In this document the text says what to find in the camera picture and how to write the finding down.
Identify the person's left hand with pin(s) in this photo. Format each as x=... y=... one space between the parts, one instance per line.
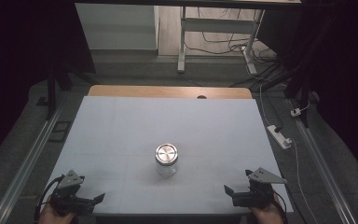
x=54 y=216

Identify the white desk frame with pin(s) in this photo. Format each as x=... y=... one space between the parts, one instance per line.
x=217 y=25

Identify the white board mat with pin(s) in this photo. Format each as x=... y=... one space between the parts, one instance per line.
x=174 y=124

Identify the wooden table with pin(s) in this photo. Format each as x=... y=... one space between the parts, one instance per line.
x=155 y=91

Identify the dark curtain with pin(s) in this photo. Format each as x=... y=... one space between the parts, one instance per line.
x=18 y=62
x=341 y=77

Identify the small white adapter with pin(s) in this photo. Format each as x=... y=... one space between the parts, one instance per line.
x=295 y=112

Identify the silver metal jar lid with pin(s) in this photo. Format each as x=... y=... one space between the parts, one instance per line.
x=166 y=153

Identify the white power strip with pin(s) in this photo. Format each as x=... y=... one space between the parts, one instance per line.
x=279 y=137

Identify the grey wall panel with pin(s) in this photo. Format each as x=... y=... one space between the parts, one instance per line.
x=118 y=28

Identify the black floor bracket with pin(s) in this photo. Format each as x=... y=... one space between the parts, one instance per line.
x=60 y=130

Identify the person's right hand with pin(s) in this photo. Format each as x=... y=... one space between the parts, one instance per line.
x=268 y=215

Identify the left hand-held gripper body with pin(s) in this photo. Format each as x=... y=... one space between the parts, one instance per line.
x=69 y=193

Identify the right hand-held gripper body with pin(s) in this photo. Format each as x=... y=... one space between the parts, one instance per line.
x=257 y=192

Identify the black metal stand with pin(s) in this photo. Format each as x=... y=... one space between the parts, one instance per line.
x=51 y=93

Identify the clear glass jar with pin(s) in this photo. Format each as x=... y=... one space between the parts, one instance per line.
x=167 y=170

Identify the metal floor rail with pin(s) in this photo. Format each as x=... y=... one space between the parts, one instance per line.
x=28 y=165
x=323 y=168

